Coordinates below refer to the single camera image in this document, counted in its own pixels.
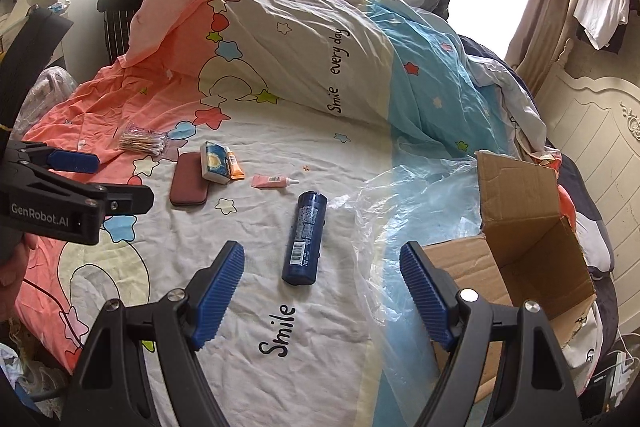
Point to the printed bed sheet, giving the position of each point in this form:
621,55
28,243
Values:
310,357

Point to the white power strip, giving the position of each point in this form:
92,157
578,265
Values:
620,364

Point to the crumpled plastic bag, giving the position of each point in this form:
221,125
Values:
45,94

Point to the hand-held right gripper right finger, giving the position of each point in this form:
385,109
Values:
425,294

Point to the white carved headboard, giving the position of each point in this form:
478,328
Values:
595,127

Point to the orange tube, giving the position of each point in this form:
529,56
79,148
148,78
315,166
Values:
234,163

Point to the cotton swab packet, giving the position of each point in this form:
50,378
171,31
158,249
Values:
142,141

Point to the dark blue bottle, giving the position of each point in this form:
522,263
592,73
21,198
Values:
305,237

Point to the black striped garment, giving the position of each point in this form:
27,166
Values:
125,2

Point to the white and blue tissue packet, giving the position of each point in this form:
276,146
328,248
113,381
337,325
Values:
215,162

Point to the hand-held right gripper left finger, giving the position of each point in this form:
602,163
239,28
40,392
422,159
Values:
220,294

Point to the cardboard box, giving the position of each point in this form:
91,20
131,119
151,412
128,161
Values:
525,267

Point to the pink tube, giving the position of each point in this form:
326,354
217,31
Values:
270,181

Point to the clear plastic bag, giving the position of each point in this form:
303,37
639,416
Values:
425,217

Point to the printed duvet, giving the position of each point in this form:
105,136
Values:
310,47

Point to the hanging white shirt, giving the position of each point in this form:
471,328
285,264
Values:
602,7

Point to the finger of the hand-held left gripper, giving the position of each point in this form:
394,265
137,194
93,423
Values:
75,161
127,199

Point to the brown leather case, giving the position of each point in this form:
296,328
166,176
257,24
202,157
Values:
189,179

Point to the white and grey quilt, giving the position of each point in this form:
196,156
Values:
505,92

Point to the person's left hand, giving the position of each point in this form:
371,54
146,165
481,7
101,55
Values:
15,272

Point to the beige curtain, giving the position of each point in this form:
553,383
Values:
537,22

